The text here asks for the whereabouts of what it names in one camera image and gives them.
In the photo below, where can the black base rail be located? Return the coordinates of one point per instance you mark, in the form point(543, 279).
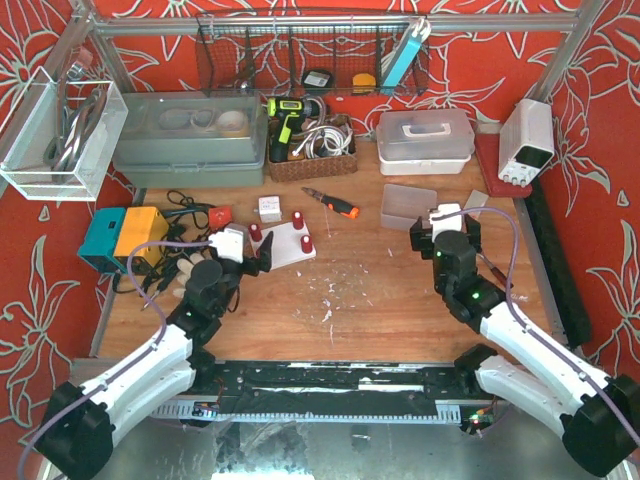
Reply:
point(315, 391)

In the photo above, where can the small red cube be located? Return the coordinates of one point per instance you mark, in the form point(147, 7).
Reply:
point(219, 217)

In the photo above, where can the clear tray of red springs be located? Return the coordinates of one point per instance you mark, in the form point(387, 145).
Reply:
point(402, 205)

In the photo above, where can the orange black handled pliers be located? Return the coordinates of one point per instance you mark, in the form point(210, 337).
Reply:
point(335, 204)

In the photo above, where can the white plastic case with handle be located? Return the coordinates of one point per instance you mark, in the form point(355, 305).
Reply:
point(424, 142)

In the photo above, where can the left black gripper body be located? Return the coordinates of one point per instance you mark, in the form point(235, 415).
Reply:
point(248, 265)

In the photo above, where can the small red handled tool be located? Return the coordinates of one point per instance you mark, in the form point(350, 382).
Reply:
point(497, 273)

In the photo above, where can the white power adapter cube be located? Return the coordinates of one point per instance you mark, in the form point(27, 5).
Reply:
point(269, 209)

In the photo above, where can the small clear plastic bag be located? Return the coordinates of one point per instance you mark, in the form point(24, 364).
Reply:
point(475, 202)

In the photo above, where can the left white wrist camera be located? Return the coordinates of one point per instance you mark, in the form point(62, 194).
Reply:
point(229, 243)

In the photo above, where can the brown woven basket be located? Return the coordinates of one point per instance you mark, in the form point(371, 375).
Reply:
point(306, 169)

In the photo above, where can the white peg base plate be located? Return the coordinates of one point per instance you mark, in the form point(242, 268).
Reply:
point(286, 248)

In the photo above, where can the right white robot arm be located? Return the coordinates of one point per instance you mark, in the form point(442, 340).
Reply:
point(595, 415)

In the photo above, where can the white power supply unit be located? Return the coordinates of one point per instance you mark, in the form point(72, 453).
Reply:
point(526, 143)

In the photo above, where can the yellow box device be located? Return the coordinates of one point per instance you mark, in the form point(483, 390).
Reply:
point(141, 224)

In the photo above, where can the clear acrylic wall bin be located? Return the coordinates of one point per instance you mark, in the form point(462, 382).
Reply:
point(60, 147)

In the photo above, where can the teal box device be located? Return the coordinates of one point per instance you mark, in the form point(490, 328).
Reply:
point(101, 238)

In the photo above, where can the red spring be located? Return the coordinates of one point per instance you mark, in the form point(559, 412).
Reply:
point(255, 232)
point(306, 244)
point(298, 221)

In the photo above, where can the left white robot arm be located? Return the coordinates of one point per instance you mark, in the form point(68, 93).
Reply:
point(83, 424)

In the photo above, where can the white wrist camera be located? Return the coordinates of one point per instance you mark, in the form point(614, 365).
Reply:
point(446, 217)
point(229, 243)

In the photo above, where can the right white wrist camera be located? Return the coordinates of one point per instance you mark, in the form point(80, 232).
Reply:
point(446, 217)

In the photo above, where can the yellow tape measure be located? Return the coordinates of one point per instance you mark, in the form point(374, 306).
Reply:
point(363, 84)

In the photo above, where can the blue white power strip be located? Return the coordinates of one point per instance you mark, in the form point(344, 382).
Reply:
point(399, 62)

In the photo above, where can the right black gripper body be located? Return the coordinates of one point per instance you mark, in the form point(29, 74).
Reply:
point(417, 238)

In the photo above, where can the red mat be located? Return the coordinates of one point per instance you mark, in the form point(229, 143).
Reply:
point(487, 153)

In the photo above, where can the red spring on peg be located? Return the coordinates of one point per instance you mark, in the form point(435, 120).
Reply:
point(255, 232)

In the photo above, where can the green black cordless drill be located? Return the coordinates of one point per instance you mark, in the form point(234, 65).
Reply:
point(290, 114)

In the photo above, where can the grey translucent storage box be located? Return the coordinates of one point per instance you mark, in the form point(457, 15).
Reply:
point(189, 140)

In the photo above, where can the beige work glove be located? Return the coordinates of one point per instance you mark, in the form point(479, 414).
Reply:
point(185, 267)

